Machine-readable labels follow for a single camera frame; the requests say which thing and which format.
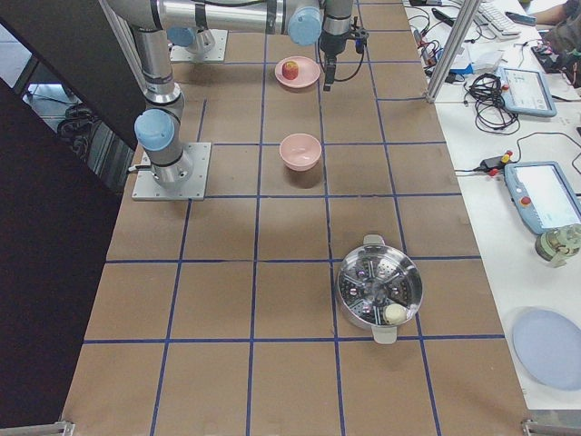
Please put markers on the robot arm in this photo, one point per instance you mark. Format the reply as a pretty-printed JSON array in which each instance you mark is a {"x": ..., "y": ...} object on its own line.
[
  {"x": 139, "y": 32},
  {"x": 328, "y": 25}
]

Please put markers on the red yellow apple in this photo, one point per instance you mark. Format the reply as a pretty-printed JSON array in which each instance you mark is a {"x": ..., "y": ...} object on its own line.
[{"x": 290, "y": 70}]

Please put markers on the white keyboard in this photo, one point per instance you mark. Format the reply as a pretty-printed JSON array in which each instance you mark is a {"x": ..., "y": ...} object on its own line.
[{"x": 496, "y": 22}]

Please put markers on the black power adapter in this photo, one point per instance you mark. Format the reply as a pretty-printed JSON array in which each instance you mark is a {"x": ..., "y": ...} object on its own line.
[{"x": 492, "y": 163}]

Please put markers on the steel steamer pot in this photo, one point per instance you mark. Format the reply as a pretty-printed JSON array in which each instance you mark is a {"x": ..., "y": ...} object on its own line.
[{"x": 371, "y": 277}]

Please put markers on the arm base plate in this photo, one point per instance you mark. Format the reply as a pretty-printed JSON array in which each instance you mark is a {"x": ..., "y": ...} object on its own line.
[
  {"x": 189, "y": 45},
  {"x": 184, "y": 180}
]

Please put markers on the glass jar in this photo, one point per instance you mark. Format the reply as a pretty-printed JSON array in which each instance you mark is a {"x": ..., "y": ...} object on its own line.
[{"x": 558, "y": 245}]

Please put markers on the light blue plate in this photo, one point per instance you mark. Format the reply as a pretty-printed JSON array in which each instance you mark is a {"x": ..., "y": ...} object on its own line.
[{"x": 548, "y": 346}]

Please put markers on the teach pendant tablet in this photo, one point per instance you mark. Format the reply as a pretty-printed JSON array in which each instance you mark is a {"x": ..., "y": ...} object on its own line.
[
  {"x": 542, "y": 195},
  {"x": 526, "y": 92}
]

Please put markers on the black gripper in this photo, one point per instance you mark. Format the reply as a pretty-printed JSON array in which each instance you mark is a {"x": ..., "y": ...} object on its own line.
[{"x": 331, "y": 44}]

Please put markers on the aluminium frame post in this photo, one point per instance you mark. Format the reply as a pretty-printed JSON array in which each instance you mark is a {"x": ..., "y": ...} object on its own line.
[{"x": 455, "y": 40}]

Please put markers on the pink plate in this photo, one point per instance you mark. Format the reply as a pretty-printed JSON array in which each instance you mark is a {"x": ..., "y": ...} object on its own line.
[{"x": 309, "y": 72}]

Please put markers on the pink bowl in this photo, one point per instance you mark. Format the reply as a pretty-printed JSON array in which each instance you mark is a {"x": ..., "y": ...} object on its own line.
[{"x": 300, "y": 152}]

